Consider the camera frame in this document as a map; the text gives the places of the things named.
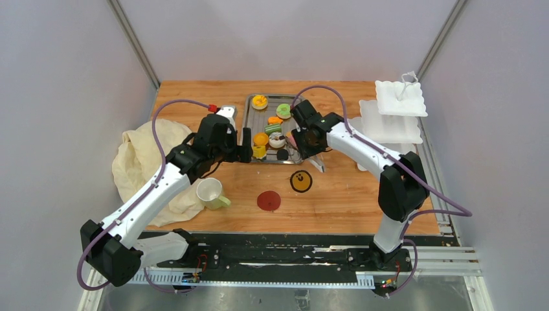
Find metal serving tongs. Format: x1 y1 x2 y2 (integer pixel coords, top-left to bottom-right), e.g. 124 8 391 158
287 142 326 173

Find white chocolate donut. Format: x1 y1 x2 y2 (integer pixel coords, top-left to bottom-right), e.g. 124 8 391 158
269 132 286 149

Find steel baking tray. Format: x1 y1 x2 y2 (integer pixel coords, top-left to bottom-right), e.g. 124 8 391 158
242 94 303 165

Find white three-tier dessert stand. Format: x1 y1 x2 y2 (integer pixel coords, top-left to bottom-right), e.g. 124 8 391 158
350 71 428 154

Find pink macaron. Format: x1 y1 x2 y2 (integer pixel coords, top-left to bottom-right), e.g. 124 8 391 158
286 133 297 147

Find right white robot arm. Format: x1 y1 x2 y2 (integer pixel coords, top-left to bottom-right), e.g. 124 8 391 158
291 100 430 270

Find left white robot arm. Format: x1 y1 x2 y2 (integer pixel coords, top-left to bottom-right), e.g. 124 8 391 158
77 114 252 291

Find yellow cake slice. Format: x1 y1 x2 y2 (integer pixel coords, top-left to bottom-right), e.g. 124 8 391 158
252 146 267 160

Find orange macaron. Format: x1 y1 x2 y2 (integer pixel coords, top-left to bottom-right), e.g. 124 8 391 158
252 132 269 146

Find green layered cake roll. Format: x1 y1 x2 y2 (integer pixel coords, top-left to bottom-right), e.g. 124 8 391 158
264 124 282 135

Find black sandwich cookie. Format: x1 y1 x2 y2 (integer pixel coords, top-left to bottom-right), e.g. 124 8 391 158
276 149 289 161

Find green frosted donut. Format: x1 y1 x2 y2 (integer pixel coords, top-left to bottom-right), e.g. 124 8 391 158
276 104 291 120

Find orange star cookie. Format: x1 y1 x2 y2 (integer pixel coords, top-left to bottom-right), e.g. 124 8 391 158
267 116 284 125

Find yellow face coaster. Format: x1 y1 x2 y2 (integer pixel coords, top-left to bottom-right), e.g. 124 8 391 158
289 170 313 193

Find red apple coaster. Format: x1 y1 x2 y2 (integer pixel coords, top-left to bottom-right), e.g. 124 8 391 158
256 190 282 211

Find yellow flower tart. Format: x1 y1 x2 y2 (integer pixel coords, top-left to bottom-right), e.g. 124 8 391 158
251 95 269 110

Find cream cloth bag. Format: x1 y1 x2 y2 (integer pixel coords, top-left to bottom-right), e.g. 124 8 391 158
112 119 204 227

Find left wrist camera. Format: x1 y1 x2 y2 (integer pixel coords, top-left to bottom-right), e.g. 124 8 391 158
216 105 238 129

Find green handled white mug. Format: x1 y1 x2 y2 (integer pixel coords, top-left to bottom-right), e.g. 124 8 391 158
196 178 231 210

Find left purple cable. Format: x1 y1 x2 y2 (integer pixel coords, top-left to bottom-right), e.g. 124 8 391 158
76 99 218 292

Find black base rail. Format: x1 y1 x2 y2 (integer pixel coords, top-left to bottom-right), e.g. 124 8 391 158
115 229 434 297

